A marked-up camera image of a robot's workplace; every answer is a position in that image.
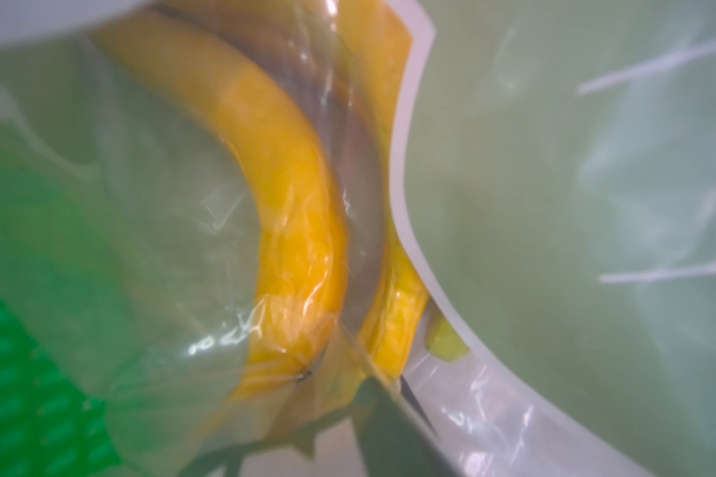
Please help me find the far zip bag of bananas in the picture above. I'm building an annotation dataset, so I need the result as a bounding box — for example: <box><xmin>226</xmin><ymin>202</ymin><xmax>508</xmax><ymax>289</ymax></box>
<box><xmin>0</xmin><ymin>1</ymin><xmax>716</xmax><ymax>476</ymax></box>

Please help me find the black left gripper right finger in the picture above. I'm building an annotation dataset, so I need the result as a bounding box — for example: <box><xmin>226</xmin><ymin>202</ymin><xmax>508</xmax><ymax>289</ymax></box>
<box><xmin>351</xmin><ymin>378</ymin><xmax>457</xmax><ymax>477</ymax></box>

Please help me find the empty green plastic basket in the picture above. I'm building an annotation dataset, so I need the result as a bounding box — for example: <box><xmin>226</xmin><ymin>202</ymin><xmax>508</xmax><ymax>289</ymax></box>
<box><xmin>0</xmin><ymin>135</ymin><xmax>143</xmax><ymax>476</ymax></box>

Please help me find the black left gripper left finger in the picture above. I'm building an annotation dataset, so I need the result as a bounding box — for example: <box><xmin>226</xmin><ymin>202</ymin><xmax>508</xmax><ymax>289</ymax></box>
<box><xmin>177</xmin><ymin>446</ymin><xmax>245</xmax><ymax>477</ymax></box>

